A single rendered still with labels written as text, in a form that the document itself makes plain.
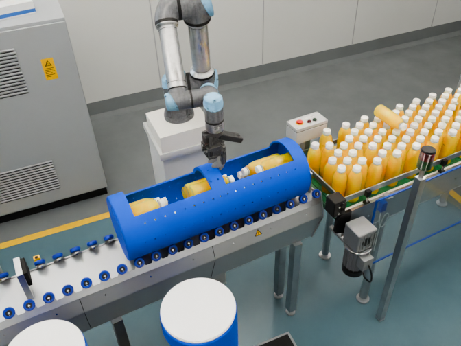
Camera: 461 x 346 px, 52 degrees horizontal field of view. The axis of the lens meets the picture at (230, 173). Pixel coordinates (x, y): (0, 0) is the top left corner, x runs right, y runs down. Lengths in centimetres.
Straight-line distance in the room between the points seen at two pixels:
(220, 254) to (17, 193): 198
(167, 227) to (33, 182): 194
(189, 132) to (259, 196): 49
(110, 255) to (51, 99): 151
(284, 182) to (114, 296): 87
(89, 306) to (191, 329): 54
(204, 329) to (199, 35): 120
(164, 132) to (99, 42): 247
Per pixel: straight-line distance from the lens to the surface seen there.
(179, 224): 196
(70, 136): 355
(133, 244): 193
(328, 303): 312
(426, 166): 226
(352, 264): 251
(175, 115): 233
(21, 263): 207
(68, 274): 217
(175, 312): 181
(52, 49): 326
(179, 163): 238
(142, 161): 421
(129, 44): 472
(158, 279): 214
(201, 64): 221
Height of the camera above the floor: 251
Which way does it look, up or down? 39 degrees down
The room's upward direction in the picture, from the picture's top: 2 degrees counter-clockwise
